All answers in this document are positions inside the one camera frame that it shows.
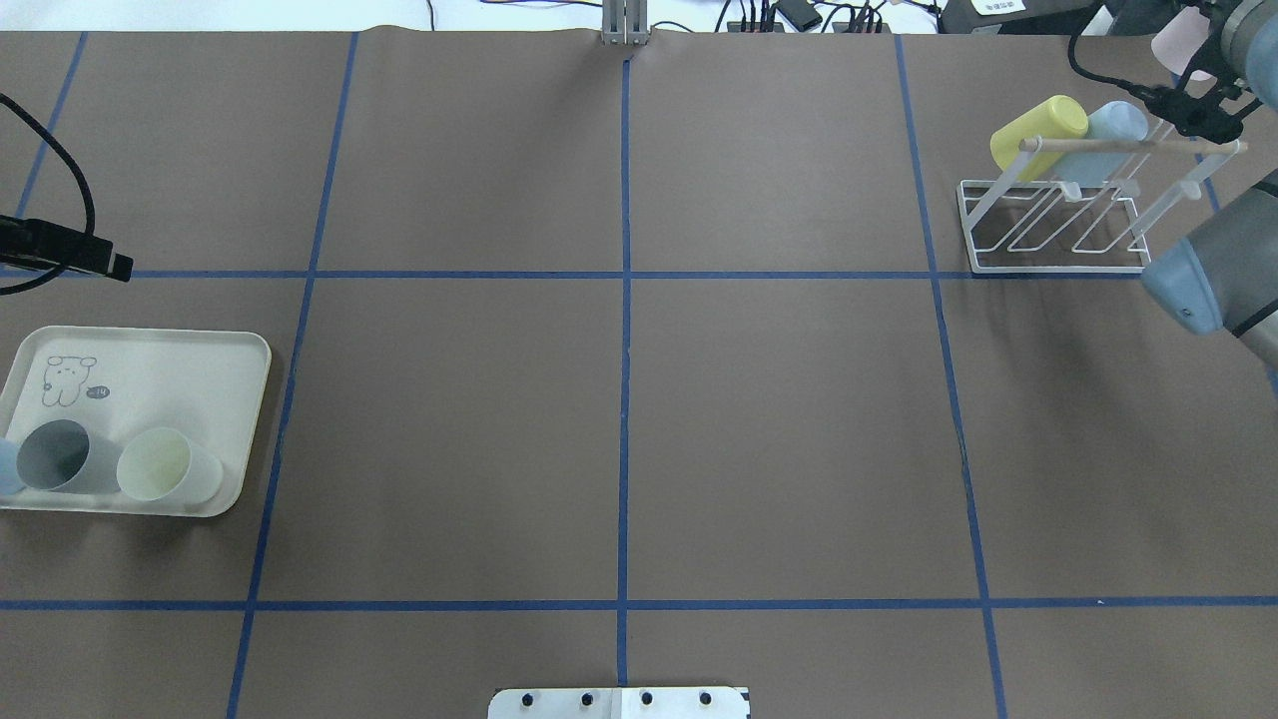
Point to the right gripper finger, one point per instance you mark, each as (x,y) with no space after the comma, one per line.
(1199,117)

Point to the light blue cup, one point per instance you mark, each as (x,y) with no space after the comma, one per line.
(1114,121)

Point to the pink cup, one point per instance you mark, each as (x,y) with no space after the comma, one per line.
(1176,45)

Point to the yellow cup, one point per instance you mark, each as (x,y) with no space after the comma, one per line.
(1059,117)

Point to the grey cup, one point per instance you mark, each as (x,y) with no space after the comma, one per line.
(66,457)

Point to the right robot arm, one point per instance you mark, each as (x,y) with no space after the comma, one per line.
(1223,275)

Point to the pale green cup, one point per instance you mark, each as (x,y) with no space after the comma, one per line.
(164,465)

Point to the cream plastic tray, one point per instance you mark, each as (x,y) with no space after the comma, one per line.
(122,381)

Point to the white wire cup rack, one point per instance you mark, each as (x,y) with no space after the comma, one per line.
(1027,222)

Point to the aluminium frame post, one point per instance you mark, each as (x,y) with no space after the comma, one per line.
(625,22)

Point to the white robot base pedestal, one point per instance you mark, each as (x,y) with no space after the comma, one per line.
(622,702)

